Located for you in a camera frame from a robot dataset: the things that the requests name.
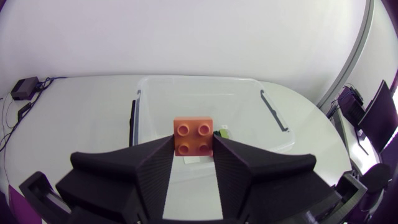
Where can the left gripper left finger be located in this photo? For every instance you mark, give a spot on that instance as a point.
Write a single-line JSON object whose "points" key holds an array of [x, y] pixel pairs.
{"points": [[124, 180]]}

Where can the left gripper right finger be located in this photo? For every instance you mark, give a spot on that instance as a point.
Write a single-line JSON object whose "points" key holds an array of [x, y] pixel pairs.
{"points": [[264, 183]]}

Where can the orange toy brick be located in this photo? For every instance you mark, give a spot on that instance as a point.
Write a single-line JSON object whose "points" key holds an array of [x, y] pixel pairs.
{"points": [[193, 136]]}

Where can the clear plastic container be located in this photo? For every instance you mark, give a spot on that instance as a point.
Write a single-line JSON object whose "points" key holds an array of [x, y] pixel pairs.
{"points": [[214, 102]]}

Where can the dark green toy brick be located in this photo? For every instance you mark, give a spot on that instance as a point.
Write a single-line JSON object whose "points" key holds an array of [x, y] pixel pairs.
{"points": [[216, 133]]}

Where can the black office chair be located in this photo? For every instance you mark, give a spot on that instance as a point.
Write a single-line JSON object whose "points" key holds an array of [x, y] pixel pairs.
{"points": [[373, 183]]}

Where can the dark screen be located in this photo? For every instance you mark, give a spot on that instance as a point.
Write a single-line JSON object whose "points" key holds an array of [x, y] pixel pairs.
{"points": [[377, 116]]}

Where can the black power brick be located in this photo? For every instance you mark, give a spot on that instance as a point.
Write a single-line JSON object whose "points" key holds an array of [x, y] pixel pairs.
{"points": [[24, 88]]}

